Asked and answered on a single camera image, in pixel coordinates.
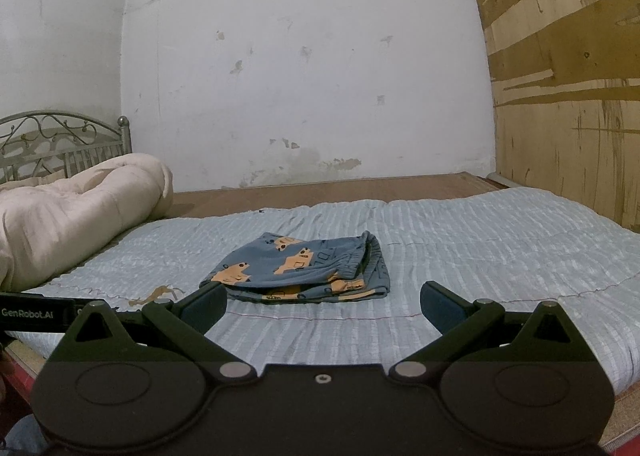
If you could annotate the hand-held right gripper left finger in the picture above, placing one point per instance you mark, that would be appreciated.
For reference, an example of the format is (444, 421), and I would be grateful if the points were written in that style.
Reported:
(210, 303)

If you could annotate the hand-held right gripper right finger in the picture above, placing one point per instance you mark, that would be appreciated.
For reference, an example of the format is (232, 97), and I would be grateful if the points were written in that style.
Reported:
(440, 303)

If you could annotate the blue pants with orange print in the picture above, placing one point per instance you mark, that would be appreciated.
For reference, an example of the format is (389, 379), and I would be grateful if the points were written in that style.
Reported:
(300, 271)

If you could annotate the light blue ribbed quilt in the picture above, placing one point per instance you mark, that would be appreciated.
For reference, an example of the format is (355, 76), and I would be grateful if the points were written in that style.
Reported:
(500, 246)

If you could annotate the cream puffy comforter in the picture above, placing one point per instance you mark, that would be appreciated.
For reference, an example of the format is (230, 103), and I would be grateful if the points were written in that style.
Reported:
(75, 206)

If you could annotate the person's leg in jeans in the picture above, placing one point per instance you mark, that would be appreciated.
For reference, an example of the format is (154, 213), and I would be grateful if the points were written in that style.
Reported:
(22, 438)

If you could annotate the wooden bed board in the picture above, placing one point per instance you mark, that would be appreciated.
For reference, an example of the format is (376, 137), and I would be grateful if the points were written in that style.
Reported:
(300, 193)

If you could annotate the metal scrollwork bed headboard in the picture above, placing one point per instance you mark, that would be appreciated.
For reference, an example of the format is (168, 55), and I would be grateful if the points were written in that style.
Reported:
(123, 136)

